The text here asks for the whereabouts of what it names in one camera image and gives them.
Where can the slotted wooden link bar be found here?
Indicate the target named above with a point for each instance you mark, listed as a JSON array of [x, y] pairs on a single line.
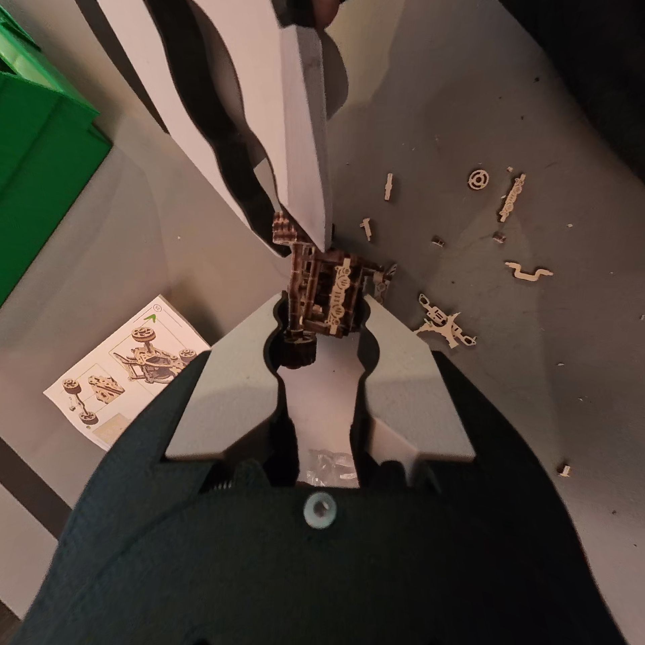
[[434, 316]]

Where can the wooden model buggy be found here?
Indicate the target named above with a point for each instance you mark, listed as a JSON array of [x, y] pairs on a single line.
[[327, 292]]

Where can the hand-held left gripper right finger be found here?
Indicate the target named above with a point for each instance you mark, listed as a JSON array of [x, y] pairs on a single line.
[[418, 403]]

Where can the small wooden clip part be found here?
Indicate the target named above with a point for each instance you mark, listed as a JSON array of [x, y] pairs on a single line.
[[564, 471]]

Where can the assembly instruction booklet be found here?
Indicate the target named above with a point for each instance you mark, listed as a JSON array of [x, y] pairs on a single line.
[[101, 383]]

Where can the green plastic bin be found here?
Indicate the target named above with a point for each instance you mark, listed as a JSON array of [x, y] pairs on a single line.
[[40, 151]]

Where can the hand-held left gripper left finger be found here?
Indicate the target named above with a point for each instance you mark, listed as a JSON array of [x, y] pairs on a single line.
[[226, 403]]

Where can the small wooden bracket part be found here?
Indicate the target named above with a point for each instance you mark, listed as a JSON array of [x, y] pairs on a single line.
[[367, 228]]

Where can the branch-shaped plywood scrap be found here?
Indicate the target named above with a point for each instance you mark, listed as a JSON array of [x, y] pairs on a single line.
[[426, 329]]

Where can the wooden peg part dark tip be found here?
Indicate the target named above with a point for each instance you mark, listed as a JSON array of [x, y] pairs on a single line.
[[388, 186]]

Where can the clear plastic bag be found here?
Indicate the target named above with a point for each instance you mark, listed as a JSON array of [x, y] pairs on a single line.
[[327, 466]]

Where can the small spoked wooden disc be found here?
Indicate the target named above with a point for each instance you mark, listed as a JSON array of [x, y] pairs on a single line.
[[469, 180]]

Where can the person's right hand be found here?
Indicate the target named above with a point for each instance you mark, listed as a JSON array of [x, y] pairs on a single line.
[[326, 12]]

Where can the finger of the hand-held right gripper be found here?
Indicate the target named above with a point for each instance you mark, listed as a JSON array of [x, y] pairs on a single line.
[[151, 65], [302, 126]]

